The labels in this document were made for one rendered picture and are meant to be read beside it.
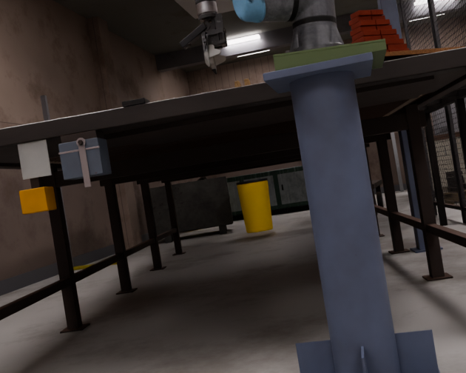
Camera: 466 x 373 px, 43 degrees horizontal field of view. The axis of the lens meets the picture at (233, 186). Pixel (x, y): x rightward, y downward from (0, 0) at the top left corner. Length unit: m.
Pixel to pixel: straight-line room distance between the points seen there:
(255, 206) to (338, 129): 5.69
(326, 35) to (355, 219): 0.48
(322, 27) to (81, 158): 0.89
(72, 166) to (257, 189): 5.29
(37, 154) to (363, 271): 1.14
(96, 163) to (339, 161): 0.83
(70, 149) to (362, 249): 1.00
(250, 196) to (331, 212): 5.66
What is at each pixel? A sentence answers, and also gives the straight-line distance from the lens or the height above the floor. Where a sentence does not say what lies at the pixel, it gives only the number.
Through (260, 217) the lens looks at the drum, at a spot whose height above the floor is 0.16.
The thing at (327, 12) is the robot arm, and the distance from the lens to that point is 1.62.
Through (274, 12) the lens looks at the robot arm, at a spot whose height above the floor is 1.02.
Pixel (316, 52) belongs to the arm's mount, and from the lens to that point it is 1.52.
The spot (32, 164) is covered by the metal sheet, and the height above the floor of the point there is 0.78.
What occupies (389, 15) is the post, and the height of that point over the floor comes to 1.51.
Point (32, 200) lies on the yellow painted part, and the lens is 2.07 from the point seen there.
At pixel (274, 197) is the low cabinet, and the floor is 0.29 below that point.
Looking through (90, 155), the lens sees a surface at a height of 0.78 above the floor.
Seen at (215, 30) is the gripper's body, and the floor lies 1.16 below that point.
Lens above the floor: 0.61
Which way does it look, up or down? level
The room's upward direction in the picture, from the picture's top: 9 degrees counter-clockwise
